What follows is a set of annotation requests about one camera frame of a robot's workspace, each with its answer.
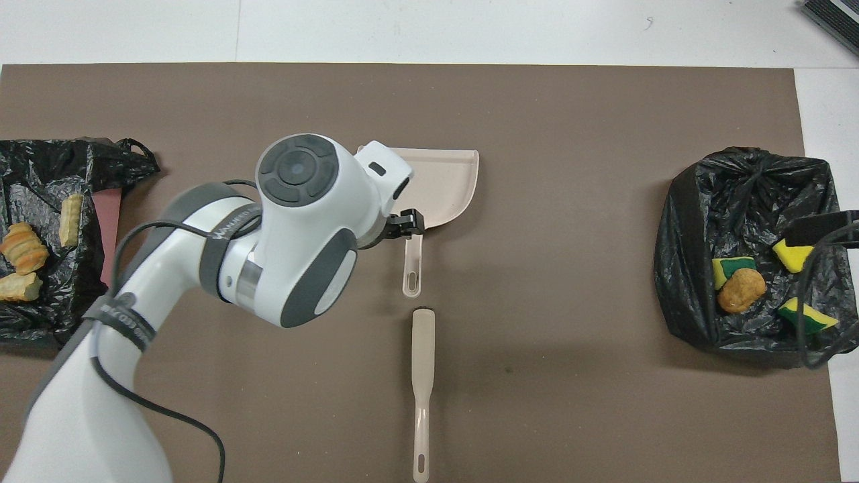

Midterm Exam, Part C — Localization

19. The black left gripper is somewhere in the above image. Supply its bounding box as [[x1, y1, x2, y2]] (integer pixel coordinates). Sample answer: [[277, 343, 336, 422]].
[[362, 209, 425, 250]]

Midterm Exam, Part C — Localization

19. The yellow and green sponge piece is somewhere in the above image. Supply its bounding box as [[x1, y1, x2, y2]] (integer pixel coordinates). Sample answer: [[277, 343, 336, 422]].
[[778, 297, 840, 335], [711, 257, 758, 290], [772, 239, 816, 274]]

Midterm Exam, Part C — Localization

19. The beige plastic dustpan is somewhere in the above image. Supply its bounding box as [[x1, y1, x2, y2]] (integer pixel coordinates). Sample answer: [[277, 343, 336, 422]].
[[356, 148, 480, 299]]

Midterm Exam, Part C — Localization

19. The brown bread roll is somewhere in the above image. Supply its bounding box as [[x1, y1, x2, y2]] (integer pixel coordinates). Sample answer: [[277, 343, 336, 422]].
[[717, 268, 767, 315]]

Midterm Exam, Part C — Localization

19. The beige hand brush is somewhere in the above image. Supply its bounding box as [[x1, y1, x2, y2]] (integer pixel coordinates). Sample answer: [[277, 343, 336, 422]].
[[411, 308, 437, 483]]

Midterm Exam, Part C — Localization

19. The striped croissant piece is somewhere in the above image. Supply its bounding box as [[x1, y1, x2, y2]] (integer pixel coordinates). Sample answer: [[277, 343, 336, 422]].
[[58, 194, 85, 248], [0, 222, 50, 276], [0, 272, 43, 303]]

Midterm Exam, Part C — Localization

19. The black trash bag bin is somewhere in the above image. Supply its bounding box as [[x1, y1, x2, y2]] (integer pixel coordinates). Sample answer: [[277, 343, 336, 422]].
[[654, 146, 859, 370]]

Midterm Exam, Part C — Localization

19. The pink bin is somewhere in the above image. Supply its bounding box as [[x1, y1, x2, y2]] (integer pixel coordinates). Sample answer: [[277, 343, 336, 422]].
[[99, 188, 123, 288]]

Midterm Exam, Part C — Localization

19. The brown table mat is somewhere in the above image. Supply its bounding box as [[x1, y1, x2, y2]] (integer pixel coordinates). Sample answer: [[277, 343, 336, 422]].
[[0, 64, 843, 483]]

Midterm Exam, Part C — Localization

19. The dark ribbed panel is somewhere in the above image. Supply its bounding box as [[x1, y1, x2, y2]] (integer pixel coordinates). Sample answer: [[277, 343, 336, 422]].
[[801, 0, 859, 56]]

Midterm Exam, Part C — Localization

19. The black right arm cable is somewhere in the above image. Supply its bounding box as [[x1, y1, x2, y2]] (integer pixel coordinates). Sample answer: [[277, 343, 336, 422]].
[[795, 221, 859, 370]]

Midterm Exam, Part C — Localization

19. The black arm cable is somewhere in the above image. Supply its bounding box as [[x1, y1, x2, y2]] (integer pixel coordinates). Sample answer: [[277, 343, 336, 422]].
[[89, 178, 264, 483], [795, 221, 859, 370]]

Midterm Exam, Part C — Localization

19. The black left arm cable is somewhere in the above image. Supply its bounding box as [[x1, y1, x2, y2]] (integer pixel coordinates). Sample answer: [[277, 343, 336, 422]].
[[89, 178, 264, 483]]

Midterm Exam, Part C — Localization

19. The black trash bag with handles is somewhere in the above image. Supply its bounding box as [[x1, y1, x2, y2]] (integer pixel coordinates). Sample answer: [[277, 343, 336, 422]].
[[0, 138, 162, 350]]

